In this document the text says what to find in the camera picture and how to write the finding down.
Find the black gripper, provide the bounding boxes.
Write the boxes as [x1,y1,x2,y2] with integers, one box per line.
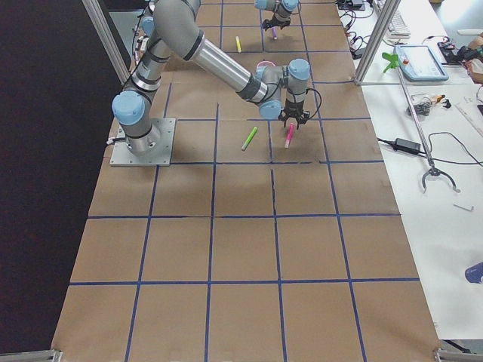
[278,107,310,130]
[262,17,290,30]

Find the pink marker pen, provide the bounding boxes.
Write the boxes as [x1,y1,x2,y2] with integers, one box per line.
[284,123,296,149]

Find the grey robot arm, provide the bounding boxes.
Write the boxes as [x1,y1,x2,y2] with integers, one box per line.
[254,0,301,30]
[108,1,310,165]

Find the pink mesh cup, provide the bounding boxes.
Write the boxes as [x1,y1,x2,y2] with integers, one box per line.
[256,60,275,69]

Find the green highlighter pen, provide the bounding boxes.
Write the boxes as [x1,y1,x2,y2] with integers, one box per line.
[241,127,258,152]

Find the yellow highlighter pen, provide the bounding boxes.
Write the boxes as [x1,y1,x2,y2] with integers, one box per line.
[235,35,242,54]

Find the black power adapter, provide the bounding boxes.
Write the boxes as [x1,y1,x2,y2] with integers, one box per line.
[392,138,421,155]

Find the white keyboard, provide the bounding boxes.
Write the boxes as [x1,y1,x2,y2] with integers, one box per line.
[387,10,411,39]

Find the blue teach pendant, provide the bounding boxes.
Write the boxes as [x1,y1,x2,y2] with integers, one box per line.
[393,44,449,81]

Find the long metal grabber tool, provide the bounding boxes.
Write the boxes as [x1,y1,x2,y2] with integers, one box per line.
[394,56,462,195]

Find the silver hex key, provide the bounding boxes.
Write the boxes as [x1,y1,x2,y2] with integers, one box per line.
[453,204,475,212]

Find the aluminium frame post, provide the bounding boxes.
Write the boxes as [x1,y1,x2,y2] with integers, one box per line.
[353,0,400,85]

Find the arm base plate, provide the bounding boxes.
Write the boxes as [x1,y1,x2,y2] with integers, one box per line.
[109,118,177,167]

